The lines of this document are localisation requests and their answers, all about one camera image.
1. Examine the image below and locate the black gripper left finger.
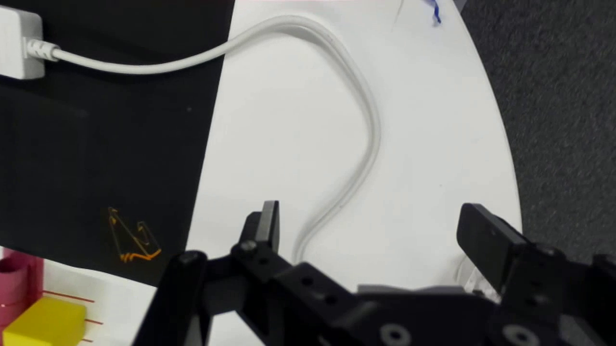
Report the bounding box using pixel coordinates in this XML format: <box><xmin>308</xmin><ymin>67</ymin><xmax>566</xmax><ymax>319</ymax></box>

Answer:
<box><xmin>131</xmin><ymin>198</ymin><xmax>362</xmax><ymax>346</ymax></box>

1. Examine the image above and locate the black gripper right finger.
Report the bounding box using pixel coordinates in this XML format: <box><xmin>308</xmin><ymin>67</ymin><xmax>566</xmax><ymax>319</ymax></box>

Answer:
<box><xmin>456</xmin><ymin>202</ymin><xmax>616</xmax><ymax>346</ymax></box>

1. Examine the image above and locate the white extension cable power strip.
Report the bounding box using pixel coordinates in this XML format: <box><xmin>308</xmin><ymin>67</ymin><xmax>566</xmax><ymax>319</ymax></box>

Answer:
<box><xmin>0</xmin><ymin>6</ymin><xmax>385</xmax><ymax>265</ymax></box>

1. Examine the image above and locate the black placemat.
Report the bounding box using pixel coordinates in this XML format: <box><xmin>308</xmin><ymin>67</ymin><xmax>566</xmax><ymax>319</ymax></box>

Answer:
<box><xmin>0</xmin><ymin>0</ymin><xmax>239</xmax><ymax>288</ymax></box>

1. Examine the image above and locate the blue tape strip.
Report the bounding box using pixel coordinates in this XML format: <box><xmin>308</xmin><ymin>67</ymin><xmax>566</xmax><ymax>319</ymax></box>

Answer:
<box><xmin>421</xmin><ymin>0</ymin><xmax>445</xmax><ymax>29</ymax></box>

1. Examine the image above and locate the yellow cube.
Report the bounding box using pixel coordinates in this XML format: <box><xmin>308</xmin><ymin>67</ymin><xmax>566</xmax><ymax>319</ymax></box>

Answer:
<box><xmin>2</xmin><ymin>294</ymin><xmax>88</xmax><ymax>346</ymax></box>

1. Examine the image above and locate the pink comb-shaped block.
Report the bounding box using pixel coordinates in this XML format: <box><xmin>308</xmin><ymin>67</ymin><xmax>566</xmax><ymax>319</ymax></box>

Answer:
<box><xmin>0</xmin><ymin>250</ymin><xmax>106</xmax><ymax>344</ymax></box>

